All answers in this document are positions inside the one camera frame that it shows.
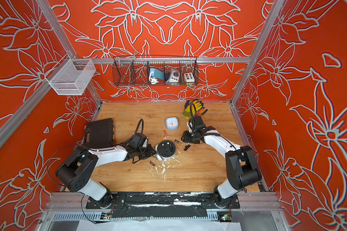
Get clear plastic wall bin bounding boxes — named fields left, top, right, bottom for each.
left=46, top=59, right=96, bottom=96

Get light blue square alarm clock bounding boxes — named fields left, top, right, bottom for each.
left=165, top=117, right=179, bottom=131

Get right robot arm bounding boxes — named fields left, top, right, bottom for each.
left=181, top=100, right=262, bottom=208

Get white twin-bell alarm clock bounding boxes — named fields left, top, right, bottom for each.
left=155, top=141, right=176, bottom=161

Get white grey device in basket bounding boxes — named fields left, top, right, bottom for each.
left=165, top=69, right=180, bottom=84

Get orange handled pliers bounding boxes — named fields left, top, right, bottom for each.
left=196, top=108, right=208, bottom=116

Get black wire wall basket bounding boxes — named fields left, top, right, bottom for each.
left=112, top=55, right=199, bottom=87

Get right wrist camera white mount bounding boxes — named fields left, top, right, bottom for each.
left=187, top=120, right=193, bottom=132

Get white button box in basket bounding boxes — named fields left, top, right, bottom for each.
left=183, top=72, right=195, bottom=86

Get blue white item in basket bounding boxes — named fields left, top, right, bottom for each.
left=148, top=68, right=165, bottom=85

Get yellow work glove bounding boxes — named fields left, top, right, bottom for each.
left=182, top=100, right=204, bottom=119

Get black plastic tool case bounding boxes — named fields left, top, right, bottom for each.
left=83, top=118, right=114, bottom=149

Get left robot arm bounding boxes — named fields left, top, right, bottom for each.
left=56, top=119, right=156, bottom=208

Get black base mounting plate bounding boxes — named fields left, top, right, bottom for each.
left=86, top=192, right=240, bottom=221

